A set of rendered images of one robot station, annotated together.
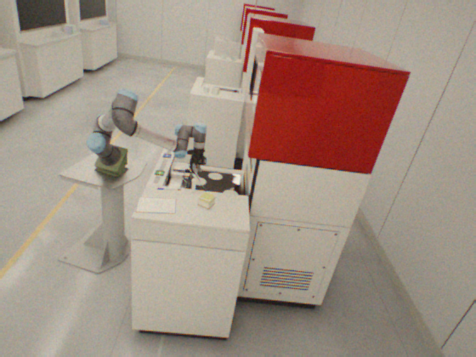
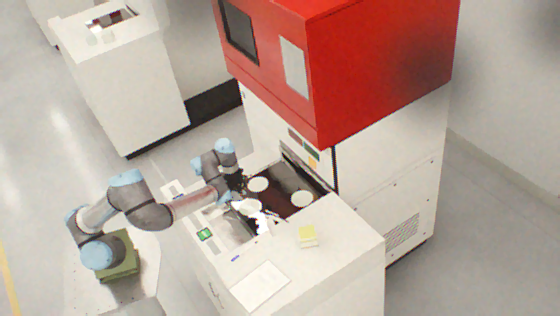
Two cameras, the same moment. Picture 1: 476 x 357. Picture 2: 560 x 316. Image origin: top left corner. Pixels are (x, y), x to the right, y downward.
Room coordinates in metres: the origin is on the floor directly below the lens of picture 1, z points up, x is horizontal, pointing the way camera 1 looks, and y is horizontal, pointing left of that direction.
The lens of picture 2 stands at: (0.42, 0.66, 2.61)
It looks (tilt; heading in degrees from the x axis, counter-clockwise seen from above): 43 degrees down; 339
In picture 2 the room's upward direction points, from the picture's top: 10 degrees counter-clockwise
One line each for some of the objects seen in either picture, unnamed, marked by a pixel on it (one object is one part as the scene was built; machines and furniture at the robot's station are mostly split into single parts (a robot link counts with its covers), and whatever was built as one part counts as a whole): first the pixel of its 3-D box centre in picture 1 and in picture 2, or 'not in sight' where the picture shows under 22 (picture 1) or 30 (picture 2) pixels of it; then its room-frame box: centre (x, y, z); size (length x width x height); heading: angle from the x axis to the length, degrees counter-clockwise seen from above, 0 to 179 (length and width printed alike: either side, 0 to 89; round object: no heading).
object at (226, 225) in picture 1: (194, 216); (299, 261); (1.56, 0.22, 0.89); 0.62 x 0.35 x 0.14; 95
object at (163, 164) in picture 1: (162, 173); (196, 227); (1.99, 0.52, 0.89); 0.55 x 0.09 x 0.14; 5
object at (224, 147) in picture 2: (199, 133); (225, 152); (1.99, 0.30, 1.24); 0.09 x 0.08 x 0.11; 93
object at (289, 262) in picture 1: (278, 232); (344, 188); (2.20, -0.39, 0.41); 0.82 x 0.71 x 0.82; 5
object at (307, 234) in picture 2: (206, 201); (307, 237); (1.58, 0.16, 1.00); 0.07 x 0.07 x 0.07; 69
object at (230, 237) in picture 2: (175, 184); (224, 231); (1.92, 0.42, 0.87); 0.36 x 0.08 x 0.03; 5
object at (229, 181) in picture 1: (215, 184); (270, 196); (1.96, 0.16, 0.90); 0.34 x 0.34 x 0.01; 5
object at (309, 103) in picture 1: (309, 97); (328, 20); (2.19, -0.36, 1.52); 0.81 x 0.75 x 0.59; 5
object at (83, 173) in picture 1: (109, 176); (118, 275); (2.05, 0.93, 0.75); 0.45 x 0.44 x 0.13; 80
